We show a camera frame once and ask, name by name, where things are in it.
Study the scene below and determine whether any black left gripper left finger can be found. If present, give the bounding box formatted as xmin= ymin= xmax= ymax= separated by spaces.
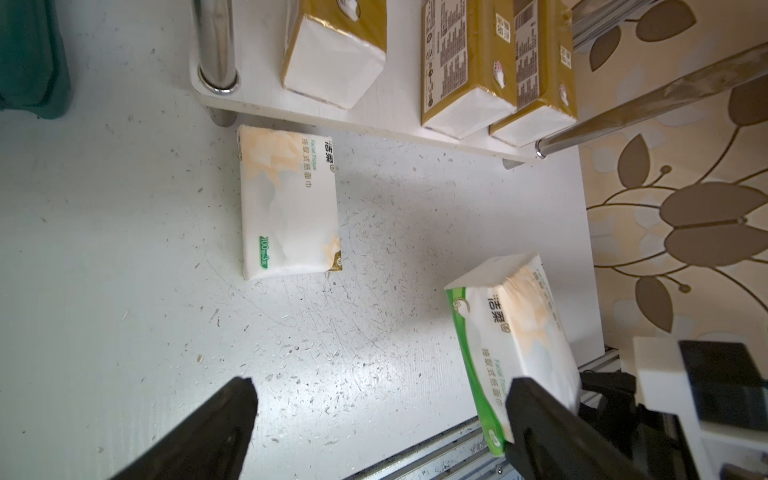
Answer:
xmin=114 ymin=377 xmax=258 ymax=479

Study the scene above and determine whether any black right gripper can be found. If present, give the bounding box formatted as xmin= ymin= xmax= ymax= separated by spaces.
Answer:
xmin=579 ymin=370 xmax=699 ymax=479

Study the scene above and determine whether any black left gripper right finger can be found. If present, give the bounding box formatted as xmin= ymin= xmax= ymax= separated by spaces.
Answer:
xmin=505 ymin=378 xmax=647 ymax=479

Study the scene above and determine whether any white tissue pack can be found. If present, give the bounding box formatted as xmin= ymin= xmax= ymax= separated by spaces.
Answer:
xmin=445 ymin=253 xmax=581 ymax=456
xmin=237 ymin=125 xmax=342 ymax=281

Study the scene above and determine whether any gold tissue pack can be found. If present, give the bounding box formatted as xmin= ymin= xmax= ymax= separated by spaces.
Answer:
xmin=281 ymin=0 xmax=387 ymax=110
xmin=421 ymin=0 xmax=518 ymax=140
xmin=489 ymin=0 xmax=578 ymax=147

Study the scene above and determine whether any white two-tier shelf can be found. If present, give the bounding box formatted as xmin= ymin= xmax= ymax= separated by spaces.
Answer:
xmin=189 ymin=1 xmax=767 ymax=162

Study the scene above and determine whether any green plastic container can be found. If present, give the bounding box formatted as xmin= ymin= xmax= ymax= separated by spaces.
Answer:
xmin=1 ymin=0 xmax=72 ymax=120

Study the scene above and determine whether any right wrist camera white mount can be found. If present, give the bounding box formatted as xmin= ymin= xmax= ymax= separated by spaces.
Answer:
xmin=633 ymin=337 xmax=767 ymax=479

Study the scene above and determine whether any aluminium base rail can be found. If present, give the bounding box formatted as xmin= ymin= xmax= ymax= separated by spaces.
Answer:
xmin=355 ymin=351 xmax=624 ymax=479

